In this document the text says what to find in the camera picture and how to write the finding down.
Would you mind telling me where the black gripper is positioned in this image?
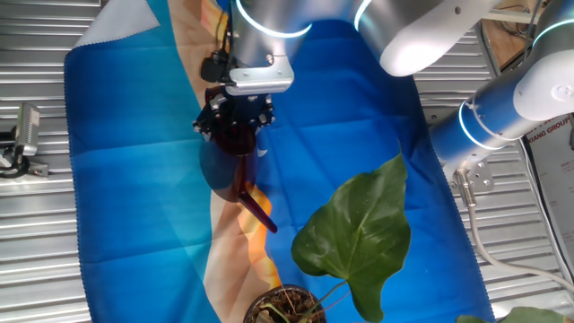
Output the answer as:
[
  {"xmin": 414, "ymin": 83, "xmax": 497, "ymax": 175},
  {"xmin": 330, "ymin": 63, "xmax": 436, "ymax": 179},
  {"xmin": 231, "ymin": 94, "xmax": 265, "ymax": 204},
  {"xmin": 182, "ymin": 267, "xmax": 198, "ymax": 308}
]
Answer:
[{"xmin": 192, "ymin": 87, "xmax": 276, "ymax": 143}]

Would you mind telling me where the green broad-leaf plant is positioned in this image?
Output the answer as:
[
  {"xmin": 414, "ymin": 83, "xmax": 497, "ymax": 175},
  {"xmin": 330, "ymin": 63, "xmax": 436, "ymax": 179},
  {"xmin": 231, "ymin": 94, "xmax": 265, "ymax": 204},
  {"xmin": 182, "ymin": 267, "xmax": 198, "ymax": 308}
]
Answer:
[{"xmin": 257, "ymin": 150, "xmax": 413, "ymax": 323}]

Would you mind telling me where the black plant pot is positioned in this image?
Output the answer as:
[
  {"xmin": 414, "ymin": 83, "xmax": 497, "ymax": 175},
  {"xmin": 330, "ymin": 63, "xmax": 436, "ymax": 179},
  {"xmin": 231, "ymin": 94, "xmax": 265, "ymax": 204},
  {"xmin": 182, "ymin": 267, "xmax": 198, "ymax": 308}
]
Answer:
[{"xmin": 243, "ymin": 284, "xmax": 328, "ymax": 323}]

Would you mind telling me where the green plant leaf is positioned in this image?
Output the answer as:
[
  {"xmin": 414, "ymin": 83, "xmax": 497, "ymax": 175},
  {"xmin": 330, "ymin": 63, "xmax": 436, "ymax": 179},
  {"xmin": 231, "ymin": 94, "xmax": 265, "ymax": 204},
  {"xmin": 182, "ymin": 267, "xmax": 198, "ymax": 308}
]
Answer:
[{"xmin": 455, "ymin": 306, "xmax": 571, "ymax": 323}]

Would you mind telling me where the blue cloth with orange print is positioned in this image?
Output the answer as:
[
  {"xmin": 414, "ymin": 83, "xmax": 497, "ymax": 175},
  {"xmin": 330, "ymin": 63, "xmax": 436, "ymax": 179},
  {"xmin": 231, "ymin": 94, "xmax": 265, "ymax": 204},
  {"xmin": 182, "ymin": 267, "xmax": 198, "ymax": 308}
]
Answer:
[{"xmin": 64, "ymin": 0, "xmax": 497, "ymax": 323}]

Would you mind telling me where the brown wooden desk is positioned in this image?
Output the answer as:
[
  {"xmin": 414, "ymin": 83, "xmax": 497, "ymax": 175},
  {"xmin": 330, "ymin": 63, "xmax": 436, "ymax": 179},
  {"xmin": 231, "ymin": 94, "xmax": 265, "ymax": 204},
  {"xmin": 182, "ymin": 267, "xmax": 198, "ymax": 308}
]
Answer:
[{"xmin": 483, "ymin": 0, "xmax": 546, "ymax": 68}]

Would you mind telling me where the white printed sign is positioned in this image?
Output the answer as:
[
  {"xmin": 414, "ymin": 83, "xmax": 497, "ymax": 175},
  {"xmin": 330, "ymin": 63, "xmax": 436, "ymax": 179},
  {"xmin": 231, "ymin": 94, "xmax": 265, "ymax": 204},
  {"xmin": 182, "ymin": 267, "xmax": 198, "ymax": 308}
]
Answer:
[{"xmin": 523, "ymin": 114, "xmax": 574, "ymax": 270}]

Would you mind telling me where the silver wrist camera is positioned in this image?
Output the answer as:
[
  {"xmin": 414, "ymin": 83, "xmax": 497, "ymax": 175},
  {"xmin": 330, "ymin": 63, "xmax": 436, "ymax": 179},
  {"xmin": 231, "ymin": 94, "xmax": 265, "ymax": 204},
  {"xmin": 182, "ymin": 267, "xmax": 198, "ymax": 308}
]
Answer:
[{"xmin": 223, "ymin": 53, "xmax": 296, "ymax": 96}]

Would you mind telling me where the black cable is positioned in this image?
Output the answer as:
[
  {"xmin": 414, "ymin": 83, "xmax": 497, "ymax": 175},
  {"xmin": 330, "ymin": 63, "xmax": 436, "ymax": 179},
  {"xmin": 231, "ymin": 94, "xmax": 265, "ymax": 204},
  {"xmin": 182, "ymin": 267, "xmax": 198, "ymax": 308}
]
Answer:
[{"xmin": 200, "ymin": 0, "xmax": 237, "ymax": 84}]

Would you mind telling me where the silver camera on stand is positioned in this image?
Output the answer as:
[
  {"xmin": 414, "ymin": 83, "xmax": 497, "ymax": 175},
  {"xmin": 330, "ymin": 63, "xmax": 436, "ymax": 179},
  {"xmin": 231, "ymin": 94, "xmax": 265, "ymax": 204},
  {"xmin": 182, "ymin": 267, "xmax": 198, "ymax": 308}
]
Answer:
[{"xmin": 15, "ymin": 101, "xmax": 41, "ymax": 157}]

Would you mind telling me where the gray robot base cable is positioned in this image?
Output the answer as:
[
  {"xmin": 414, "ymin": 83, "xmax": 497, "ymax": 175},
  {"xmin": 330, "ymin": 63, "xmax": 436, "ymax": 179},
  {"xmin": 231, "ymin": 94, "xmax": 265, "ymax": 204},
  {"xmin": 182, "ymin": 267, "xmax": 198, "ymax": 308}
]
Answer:
[{"xmin": 451, "ymin": 168, "xmax": 574, "ymax": 295}]

